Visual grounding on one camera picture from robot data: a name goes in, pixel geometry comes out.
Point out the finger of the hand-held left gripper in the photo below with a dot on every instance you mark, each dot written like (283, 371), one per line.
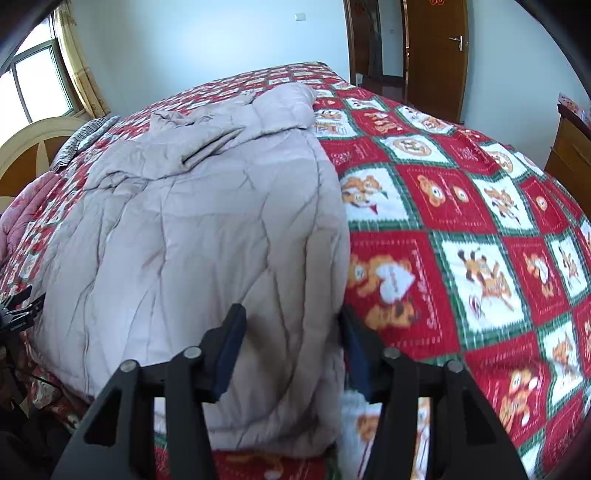
(32, 308)
(19, 296)

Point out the light pink quilted jacket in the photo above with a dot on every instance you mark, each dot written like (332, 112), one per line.
(194, 254)

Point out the wooden door frame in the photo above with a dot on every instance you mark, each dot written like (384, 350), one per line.
(352, 41)

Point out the window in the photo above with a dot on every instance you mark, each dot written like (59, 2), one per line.
(37, 87)

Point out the folded pink blanket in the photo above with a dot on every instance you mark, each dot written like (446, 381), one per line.
(23, 212)

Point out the brown wooden door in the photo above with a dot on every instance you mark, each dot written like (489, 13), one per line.
(436, 60)

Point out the striped pillow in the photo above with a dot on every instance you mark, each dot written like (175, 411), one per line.
(85, 138)

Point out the pink box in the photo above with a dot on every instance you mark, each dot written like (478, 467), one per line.
(570, 102)

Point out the wooden cabinet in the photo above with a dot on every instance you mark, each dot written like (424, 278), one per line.
(570, 152)

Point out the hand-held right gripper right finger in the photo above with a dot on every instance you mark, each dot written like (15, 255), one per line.
(358, 350)

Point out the yellow patterned curtain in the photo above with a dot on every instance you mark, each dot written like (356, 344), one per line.
(83, 64)

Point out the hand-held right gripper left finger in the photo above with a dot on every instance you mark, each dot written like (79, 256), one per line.
(233, 337)

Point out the cream and wood headboard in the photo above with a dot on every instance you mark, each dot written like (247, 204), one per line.
(32, 152)

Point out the red checked printed bedspread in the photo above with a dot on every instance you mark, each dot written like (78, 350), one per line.
(461, 240)

